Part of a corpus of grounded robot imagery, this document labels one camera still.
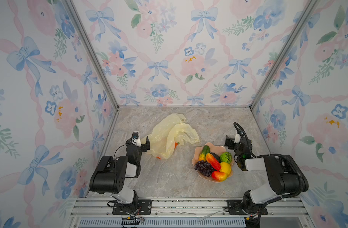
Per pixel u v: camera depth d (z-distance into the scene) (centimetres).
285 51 85
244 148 72
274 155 51
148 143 85
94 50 87
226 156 82
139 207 73
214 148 91
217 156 87
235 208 73
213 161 80
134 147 74
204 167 80
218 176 75
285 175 46
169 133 95
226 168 79
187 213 74
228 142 85
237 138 82
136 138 78
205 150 88
